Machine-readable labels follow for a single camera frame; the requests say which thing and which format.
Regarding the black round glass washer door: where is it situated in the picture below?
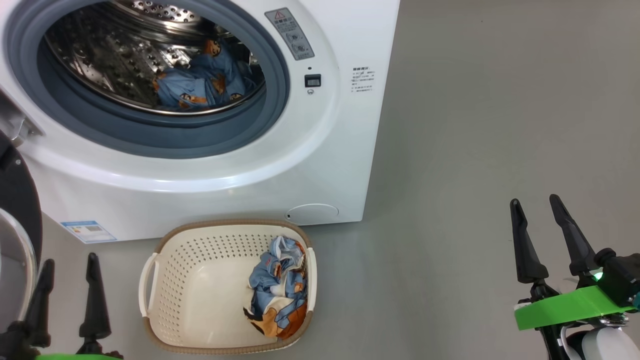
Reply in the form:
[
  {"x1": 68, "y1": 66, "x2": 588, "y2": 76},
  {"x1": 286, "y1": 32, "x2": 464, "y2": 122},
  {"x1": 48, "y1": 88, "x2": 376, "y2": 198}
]
[{"x1": 0, "y1": 131, "x2": 44, "y2": 331}]

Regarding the blue energy label sticker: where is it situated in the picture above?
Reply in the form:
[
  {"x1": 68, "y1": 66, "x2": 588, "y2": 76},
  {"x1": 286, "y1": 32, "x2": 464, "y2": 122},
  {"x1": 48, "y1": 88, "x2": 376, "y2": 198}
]
[{"x1": 60, "y1": 220, "x2": 118, "y2": 244}]

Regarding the blue cartoon print garment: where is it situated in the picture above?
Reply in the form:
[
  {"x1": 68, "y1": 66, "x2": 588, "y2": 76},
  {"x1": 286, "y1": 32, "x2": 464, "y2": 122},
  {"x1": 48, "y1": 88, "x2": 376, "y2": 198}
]
[{"x1": 152, "y1": 39, "x2": 258, "y2": 112}]

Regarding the blue orange white print garment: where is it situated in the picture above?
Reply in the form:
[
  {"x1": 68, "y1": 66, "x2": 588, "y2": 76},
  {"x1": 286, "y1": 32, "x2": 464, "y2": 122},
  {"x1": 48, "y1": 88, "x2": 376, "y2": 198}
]
[{"x1": 243, "y1": 235, "x2": 308, "y2": 341}]

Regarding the white front-load washing machine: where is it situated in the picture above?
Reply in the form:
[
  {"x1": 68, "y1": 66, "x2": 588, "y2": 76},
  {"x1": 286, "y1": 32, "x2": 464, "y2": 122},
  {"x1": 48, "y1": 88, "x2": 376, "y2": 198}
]
[{"x1": 0, "y1": 0, "x2": 401, "y2": 244}]

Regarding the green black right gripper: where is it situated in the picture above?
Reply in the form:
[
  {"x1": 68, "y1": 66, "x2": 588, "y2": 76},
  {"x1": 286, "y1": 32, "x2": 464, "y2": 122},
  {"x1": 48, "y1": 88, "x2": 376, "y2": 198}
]
[{"x1": 509, "y1": 194, "x2": 640, "y2": 360}]

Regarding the cream perforated laundry basket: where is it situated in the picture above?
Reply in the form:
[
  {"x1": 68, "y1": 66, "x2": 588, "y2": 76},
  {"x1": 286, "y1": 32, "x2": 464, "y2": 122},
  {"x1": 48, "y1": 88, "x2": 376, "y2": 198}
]
[{"x1": 138, "y1": 219, "x2": 318, "y2": 355}]

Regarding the round white filter cover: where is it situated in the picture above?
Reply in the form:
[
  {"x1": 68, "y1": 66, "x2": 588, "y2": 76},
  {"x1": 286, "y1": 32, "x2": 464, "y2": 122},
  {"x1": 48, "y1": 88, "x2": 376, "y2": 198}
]
[{"x1": 285, "y1": 203, "x2": 340, "y2": 226}]

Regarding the small printed text label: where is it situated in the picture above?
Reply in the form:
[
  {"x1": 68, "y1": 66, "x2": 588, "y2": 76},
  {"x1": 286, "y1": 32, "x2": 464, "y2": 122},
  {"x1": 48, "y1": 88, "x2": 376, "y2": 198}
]
[{"x1": 351, "y1": 66, "x2": 376, "y2": 94}]

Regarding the grey warning sticker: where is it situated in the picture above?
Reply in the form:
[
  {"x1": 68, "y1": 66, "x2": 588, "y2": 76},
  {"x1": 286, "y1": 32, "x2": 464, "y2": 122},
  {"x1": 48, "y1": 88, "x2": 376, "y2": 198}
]
[{"x1": 264, "y1": 7, "x2": 315, "y2": 61}]

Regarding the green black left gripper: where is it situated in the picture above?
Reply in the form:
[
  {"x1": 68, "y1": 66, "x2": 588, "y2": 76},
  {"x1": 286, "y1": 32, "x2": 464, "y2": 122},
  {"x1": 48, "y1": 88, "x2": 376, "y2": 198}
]
[{"x1": 0, "y1": 252, "x2": 123, "y2": 360}]

